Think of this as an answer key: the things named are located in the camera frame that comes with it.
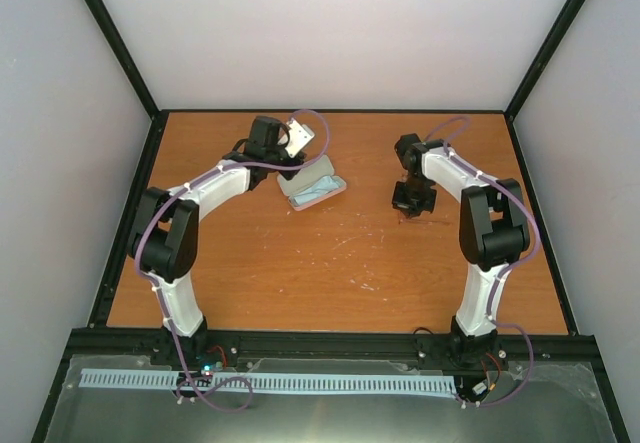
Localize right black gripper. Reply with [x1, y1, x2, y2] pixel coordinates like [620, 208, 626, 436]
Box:
[391, 175, 437, 218]

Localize brown transparent sunglasses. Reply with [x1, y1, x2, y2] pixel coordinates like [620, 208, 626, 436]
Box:
[396, 210, 452, 227]

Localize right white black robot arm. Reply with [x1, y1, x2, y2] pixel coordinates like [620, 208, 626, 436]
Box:
[392, 134, 535, 367]

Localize clear plastic sheet cover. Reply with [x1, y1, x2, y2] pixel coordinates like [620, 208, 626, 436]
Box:
[45, 356, 615, 442]

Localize black frame post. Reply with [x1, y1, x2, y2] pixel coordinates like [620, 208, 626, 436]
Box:
[504, 0, 587, 123]
[83, 0, 160, 119]

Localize pink glasses case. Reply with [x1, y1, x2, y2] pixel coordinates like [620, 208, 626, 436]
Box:
[277, 155, 347, 211]

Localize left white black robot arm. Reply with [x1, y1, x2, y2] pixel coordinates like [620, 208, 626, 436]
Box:
[127, 116, 315, 366]

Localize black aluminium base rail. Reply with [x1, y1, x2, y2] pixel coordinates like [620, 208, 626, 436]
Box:
[64, 327, 601, 364]

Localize right black frame post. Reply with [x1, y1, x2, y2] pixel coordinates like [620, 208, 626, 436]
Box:
[504, 0, 587, 123]

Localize light blue cleaning cloth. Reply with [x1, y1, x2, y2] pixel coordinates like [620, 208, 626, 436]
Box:
[290, 176, 340, 207]

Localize light blue slotted cable duct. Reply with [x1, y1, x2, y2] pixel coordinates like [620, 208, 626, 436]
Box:
[78, 369, 456, 398]

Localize left black frame post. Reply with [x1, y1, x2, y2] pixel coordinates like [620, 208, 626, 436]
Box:
[83, 0, 160, 119]

